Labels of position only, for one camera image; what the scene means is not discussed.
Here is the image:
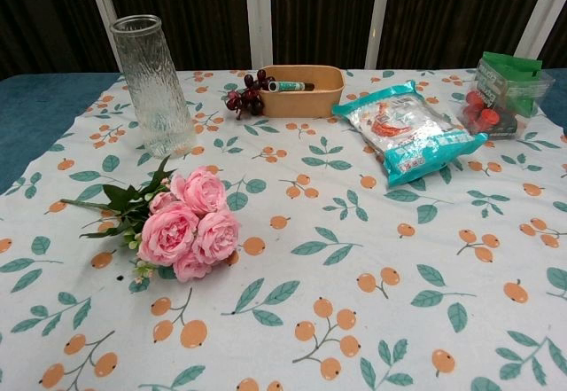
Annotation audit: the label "pink artificial peony bouquet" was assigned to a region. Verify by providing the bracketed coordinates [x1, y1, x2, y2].
[59, 154, 243, 284]

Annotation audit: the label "clear textured glass vase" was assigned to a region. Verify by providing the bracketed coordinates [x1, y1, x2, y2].
[109, 14, 197, 160]

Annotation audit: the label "dark red artificial grapes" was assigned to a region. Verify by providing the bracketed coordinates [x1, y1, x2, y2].
[224, 69, 276, 121]

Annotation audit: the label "green white small tube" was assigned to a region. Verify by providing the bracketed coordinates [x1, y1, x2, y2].
[268, 81, 316, 94]

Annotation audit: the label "white fruit leaf print tablecloth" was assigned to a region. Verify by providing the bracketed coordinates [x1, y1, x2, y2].
[0, 67, 567, 391]

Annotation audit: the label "teal white snack bag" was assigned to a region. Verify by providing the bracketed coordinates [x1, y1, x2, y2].
[330, 79, 490, 190]

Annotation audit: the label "clear zip bag red items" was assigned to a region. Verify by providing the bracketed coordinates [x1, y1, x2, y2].
[456, 51, 556, 140]

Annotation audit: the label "teal table cover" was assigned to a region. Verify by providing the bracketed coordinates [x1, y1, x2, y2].
[0, 72, 123, 196]

